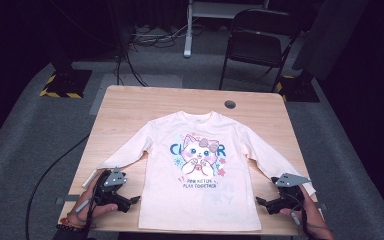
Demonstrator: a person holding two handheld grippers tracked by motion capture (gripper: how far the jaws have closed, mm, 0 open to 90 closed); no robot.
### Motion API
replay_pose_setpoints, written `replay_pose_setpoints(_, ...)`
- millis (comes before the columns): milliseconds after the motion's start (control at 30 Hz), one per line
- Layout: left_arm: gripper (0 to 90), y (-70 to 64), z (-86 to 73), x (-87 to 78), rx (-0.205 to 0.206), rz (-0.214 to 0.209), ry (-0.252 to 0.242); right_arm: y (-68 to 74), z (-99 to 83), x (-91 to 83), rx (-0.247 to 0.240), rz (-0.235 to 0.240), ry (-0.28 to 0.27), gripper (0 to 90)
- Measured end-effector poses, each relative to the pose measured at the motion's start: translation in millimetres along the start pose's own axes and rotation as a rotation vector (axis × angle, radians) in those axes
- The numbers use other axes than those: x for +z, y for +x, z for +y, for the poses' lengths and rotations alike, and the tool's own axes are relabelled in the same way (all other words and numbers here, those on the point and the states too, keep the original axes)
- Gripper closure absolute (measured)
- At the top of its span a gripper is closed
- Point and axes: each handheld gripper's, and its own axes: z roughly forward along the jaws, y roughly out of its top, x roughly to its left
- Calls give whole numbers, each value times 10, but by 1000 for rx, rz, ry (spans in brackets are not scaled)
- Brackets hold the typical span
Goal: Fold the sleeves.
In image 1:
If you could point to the grey panel stand with striped base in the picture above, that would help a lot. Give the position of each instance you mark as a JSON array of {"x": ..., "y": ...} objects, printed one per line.
[{"x": 326, "y": 36}]

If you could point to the black stand with striped base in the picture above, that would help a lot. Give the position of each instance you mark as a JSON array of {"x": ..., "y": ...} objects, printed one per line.
[{"x": 67, "y": 83}]

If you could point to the white metal table frame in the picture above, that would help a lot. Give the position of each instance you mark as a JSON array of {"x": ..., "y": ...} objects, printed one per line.
[{"x": 188, "y": 33}]

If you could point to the grey table edge bracket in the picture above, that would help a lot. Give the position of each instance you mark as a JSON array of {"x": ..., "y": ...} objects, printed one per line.
[
  {"x": 67, "y": 199},
  {"x": 321, "y": 206}
]

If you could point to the person's left hand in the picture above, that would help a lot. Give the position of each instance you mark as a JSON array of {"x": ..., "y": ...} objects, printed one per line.
[{"x": 90, "y": 213}]

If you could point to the person's right hand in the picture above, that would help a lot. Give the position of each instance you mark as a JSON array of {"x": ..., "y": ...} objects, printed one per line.
[{"x": 308, "y": 216}]

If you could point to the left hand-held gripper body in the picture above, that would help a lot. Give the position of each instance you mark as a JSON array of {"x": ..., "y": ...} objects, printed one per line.
[{"x": 108, "y": 191}]

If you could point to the pink long-sleeve cat-print shirt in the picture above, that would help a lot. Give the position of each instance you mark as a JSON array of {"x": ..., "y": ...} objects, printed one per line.
[{"x": 193, "y": 206}]

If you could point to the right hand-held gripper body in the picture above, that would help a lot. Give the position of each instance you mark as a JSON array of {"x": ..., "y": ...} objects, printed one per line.
[{"x": 288, "y": 196}]

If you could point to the black folding chair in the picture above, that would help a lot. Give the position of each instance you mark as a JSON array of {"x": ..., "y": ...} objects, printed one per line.
[{"x": 260, "y": 46}]

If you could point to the grey round table grommet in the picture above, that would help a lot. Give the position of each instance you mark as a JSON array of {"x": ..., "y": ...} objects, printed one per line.
[{"x": 230, "y": 104}]

